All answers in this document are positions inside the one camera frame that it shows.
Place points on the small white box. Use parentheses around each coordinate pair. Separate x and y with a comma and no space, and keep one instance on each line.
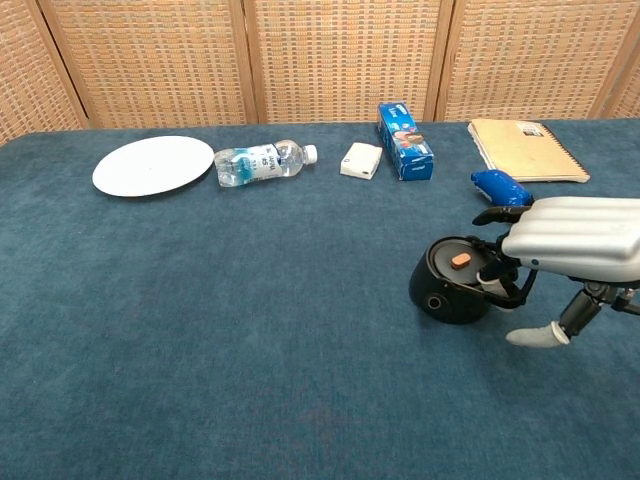
(360,160)

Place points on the tan spiral notebook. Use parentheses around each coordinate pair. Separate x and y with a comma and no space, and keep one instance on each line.
(530,150)

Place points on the white round plate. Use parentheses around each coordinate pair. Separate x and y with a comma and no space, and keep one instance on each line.
(152,165)

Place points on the blue foil snack wrapper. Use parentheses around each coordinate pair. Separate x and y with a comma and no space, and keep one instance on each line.
(500,187)

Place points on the clear plastic water bottle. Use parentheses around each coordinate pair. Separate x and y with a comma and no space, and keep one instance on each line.
(260,162)

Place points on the woven folding screen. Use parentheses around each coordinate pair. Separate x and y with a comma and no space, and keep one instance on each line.
(340,60)

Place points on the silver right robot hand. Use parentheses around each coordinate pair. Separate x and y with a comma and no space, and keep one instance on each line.
(575,235)

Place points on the blue cookie box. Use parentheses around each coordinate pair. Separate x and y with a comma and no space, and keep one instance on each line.
(405,142)

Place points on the black kettle with handle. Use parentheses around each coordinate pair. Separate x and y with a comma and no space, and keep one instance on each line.
(450,295)

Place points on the blue table cloth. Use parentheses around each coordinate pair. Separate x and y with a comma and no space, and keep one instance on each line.
(250,325)

